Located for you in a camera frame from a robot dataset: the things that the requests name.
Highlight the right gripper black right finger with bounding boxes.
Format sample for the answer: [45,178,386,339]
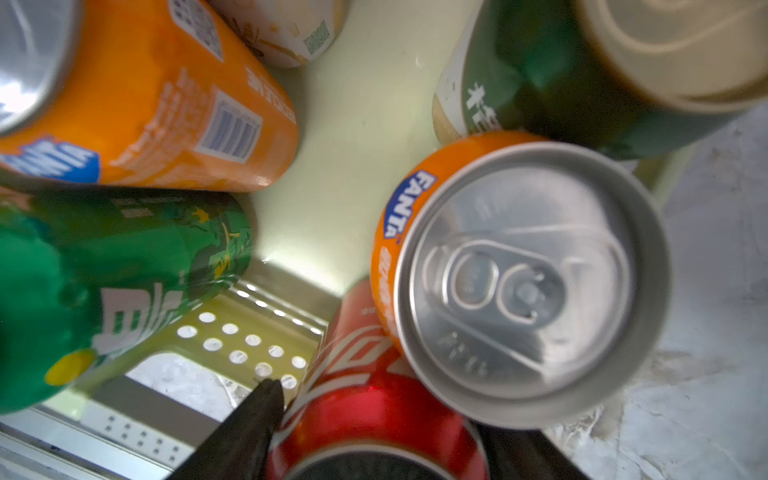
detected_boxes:
[476,423,589,480]

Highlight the green herbal tea can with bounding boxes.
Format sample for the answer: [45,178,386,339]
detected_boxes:
[432,1,767,160]
[209,0,348,68]

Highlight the orange fanta can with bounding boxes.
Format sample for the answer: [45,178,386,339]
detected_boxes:
[370,132,672,429]
[1,1,299,192]

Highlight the green Sprite can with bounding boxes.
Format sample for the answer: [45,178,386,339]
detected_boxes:
[1,188,254,414]

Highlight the light green perforated plastic basket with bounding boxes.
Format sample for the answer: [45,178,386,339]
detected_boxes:
[0,0,703,480]

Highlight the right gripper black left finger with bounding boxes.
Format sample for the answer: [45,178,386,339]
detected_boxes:
[168,379,284,480]

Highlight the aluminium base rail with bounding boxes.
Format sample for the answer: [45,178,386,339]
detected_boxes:
[1,352,250,479]

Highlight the red cola can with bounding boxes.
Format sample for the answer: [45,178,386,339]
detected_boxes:
[265,279,490,479]

